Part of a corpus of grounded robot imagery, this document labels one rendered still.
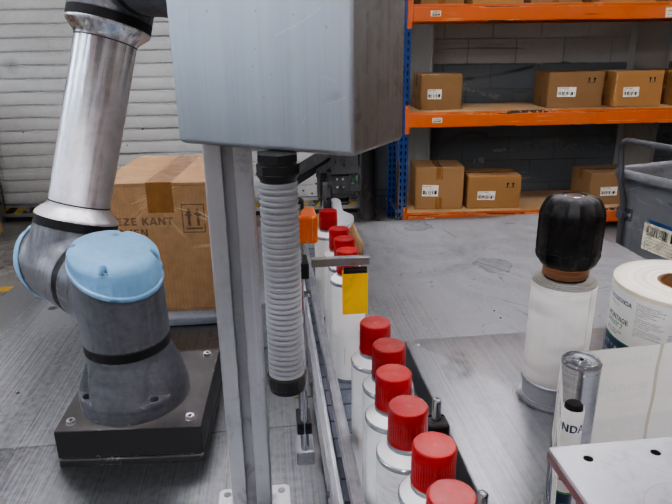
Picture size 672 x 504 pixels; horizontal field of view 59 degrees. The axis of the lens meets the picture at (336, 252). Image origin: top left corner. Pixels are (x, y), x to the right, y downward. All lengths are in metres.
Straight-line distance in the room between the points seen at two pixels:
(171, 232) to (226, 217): 0.63
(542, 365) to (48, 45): 4.82
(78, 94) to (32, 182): 4.62
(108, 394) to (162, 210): 0.46
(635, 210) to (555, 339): 2.29
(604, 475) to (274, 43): 0.35
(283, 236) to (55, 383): 0.73
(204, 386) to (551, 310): 0.50
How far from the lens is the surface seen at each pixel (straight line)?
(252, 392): 0.66
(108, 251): 0.82
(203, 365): 0.97
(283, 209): 0.46
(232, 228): 0.60
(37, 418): 1.05
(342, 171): 1.17
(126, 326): 0.81
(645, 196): 3.05
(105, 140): 0.91
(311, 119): 0.45
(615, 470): 0.37
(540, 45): 5.42
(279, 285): 0.48
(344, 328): 0.88
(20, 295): 1.55
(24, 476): 0.94
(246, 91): 0.48
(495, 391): 0.93
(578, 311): 0.83
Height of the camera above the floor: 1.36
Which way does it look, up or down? 19 degrees down
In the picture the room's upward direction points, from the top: 1 degrees counter-clockwise
